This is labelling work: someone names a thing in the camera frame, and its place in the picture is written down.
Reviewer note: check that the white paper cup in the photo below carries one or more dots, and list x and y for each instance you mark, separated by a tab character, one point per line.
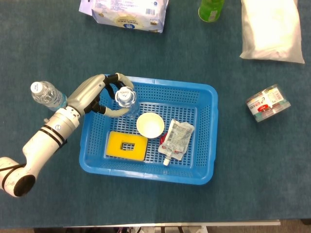
150	126

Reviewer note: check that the tall clear water bottle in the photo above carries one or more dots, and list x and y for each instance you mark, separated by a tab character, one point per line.
125	97

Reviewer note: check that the short blue-label water bottle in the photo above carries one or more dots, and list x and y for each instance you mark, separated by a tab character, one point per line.
48	95

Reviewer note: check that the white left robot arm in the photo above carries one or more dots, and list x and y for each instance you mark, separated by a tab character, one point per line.
48	136

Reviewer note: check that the green bottle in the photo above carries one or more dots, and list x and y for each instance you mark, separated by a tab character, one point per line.
209	9

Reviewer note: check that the blue perforated plastic basket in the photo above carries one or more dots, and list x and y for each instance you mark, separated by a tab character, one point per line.
170	97

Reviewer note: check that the white spout pouch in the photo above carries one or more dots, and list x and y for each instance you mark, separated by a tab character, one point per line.
177	136

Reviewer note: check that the yellow sponge with hole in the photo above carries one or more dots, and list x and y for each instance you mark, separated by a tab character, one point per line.
114	145

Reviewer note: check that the teal felt table cloth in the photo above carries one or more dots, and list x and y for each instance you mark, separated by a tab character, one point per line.
243	170

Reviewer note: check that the white purple tissue pack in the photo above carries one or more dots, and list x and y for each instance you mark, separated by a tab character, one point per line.
126	12

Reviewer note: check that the clear round plastic container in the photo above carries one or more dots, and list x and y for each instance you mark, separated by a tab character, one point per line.
267	104

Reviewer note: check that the white plastic bag pillow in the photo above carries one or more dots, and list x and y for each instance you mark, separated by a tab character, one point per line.
269	29

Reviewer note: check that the white base frame rail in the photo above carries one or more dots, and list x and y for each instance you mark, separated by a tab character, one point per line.
243	222

